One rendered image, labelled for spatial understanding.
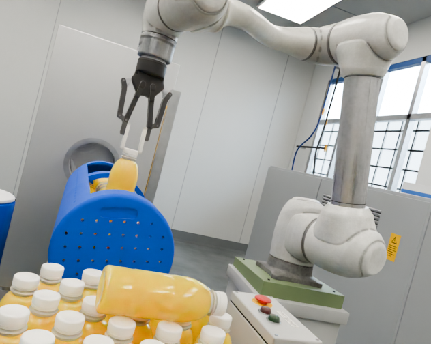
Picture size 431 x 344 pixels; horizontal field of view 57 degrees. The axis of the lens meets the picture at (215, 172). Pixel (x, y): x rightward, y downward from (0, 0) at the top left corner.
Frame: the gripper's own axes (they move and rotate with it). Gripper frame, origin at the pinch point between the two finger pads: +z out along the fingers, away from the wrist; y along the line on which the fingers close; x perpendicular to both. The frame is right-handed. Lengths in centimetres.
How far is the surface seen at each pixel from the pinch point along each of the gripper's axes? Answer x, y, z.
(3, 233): -53, 30, 45
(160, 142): -131, -32, -1
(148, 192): -131, -32, 29
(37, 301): 42, 13, 26
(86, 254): 11.4, 5.1, 27.7
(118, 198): 11.4, 1.4, 14.0
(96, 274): 28.7, 3.9, 25.9
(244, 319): 35, -25, 29
